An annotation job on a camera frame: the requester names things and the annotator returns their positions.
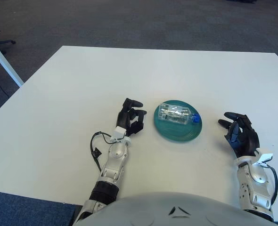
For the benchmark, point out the teal round plate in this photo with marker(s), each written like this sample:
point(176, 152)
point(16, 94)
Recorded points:
point(176, 134)

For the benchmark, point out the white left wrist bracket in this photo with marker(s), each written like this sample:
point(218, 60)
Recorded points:
point(119, 133)

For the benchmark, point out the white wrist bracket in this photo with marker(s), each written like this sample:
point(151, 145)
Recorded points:
point(265, 157)
point(119, 133)

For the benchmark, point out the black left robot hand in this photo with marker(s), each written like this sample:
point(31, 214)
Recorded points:
point(123, 118)

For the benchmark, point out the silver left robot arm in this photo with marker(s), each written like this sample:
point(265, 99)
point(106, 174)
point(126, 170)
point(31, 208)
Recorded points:
point(116, 157)

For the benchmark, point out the white side table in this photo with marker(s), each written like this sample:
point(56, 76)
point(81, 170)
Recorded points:
point(2, 60)

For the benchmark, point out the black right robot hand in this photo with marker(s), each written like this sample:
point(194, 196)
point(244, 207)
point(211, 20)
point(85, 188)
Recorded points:
point(248, 141)

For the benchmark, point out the clear plastic bottle blue cap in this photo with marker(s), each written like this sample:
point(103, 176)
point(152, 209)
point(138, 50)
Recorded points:
point(174, 114)

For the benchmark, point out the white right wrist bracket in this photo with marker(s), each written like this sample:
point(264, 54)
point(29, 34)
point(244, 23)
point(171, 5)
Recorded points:
point(265, 157)

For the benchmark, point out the grey robot torso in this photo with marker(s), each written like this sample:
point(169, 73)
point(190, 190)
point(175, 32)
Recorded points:
point(141, 209)

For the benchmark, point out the black office chair base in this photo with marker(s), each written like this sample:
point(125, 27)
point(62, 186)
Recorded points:
point(5, 42)

